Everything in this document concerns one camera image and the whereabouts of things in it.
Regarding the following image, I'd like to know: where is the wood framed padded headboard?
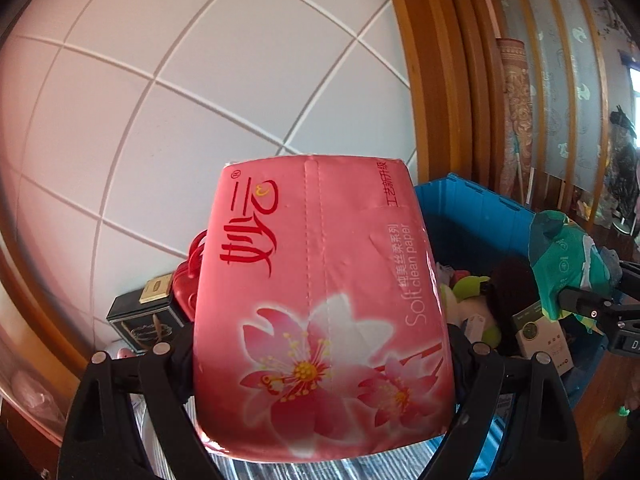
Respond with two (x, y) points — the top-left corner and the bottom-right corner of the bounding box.
(0, 0), (496, 386)

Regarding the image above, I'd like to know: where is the small gold box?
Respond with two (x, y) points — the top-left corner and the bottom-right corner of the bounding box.
(140, 276), (173, 305)

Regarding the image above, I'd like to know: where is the rolled patterned carpet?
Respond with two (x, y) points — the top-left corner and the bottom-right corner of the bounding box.
(495, 37), (533, 196)

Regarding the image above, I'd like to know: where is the green plastic packet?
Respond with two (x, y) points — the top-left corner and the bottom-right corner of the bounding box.
(527, 209), (623, 333)

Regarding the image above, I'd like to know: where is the pink floral tissue pack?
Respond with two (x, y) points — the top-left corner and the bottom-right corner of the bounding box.
(192, 156), (457, 463)

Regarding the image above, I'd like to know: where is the red carry case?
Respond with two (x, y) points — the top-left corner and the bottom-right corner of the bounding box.
(172, 230), (208, 323)

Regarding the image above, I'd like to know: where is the lime green frog plush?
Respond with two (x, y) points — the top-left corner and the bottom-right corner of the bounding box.
(440, 275), (501, 348)

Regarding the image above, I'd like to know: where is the blue plastic crate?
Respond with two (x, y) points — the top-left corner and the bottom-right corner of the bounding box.
(412, 172), (623, 461)

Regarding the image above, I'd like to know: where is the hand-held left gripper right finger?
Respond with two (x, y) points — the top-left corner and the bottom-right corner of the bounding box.
(425, 322), (586, 480)

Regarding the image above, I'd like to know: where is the black gift box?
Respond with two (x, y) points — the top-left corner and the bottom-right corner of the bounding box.
(106, 287), (193, 353)

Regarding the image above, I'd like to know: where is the black plush toy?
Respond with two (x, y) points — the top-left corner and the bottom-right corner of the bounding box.
(487, 256), (538, 356)

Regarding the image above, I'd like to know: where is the frosted glass door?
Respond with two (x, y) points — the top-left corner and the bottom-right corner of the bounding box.
(495, 0), (608, 196)

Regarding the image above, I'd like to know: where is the white and green box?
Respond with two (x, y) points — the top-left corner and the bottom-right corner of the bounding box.
(512, 300), (573, 376)

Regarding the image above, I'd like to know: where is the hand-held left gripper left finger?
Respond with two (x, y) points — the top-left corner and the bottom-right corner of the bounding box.
(57, 332), (221, 480)

